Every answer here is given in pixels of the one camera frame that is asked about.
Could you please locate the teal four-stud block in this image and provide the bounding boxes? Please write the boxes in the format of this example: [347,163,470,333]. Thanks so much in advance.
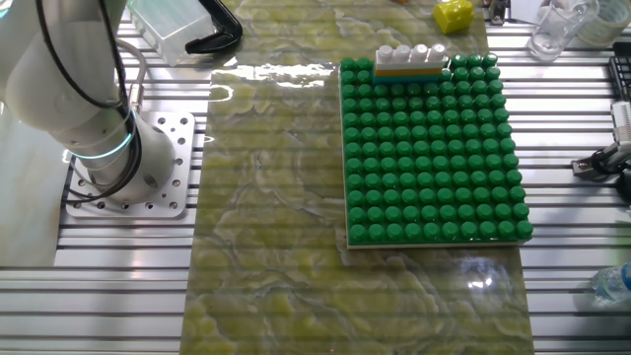
[372,73,444,86]

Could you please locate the yellow-orange four-stud block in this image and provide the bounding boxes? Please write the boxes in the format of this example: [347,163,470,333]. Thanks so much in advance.
[374,67,444,79]

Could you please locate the white four-stud block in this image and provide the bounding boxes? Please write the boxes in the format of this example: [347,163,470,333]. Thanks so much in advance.
[374,42,449,71]

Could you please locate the green marble pattern mat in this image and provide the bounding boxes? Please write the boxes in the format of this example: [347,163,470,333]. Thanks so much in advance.
[179,0,536,355]

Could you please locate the green studded baseplate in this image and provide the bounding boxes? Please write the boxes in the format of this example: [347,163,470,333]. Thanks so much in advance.
[338,51,535,250]

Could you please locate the black C-clamp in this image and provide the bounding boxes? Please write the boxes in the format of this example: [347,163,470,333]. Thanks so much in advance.
[184,0,244,55]

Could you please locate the translucent plastic box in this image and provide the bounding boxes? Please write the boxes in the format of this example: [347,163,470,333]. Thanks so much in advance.
[126,0,217,68]

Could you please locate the lime square block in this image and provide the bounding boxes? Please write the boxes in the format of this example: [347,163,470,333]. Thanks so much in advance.
[433,0,475,36]

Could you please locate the clear plastic cup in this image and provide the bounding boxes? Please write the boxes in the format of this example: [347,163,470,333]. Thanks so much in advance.
[525,0,600,63]

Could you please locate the clear water bottle blue cap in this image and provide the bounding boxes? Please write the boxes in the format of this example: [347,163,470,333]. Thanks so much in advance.
[591,262,631,305]

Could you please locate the black keyboard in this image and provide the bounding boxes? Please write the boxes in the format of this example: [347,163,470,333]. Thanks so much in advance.
[608,42,631,103]

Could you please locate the clear tape roll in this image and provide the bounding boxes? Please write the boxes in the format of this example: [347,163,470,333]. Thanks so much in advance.
[576,0,631,48]

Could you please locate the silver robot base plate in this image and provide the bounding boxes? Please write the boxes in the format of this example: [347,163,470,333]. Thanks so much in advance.
[61,110,197,220]

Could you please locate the black base cable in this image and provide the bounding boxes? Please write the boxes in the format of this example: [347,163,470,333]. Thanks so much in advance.
[34,0,145,204]

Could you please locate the grey base cable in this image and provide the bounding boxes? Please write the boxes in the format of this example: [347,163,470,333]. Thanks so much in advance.
[116,38,149,115]

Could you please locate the metal camera bracket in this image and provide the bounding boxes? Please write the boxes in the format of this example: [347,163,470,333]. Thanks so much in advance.
[570,141,631,179]

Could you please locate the black bracket knob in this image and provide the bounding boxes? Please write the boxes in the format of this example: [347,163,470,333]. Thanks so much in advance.
[614,167,631,204]

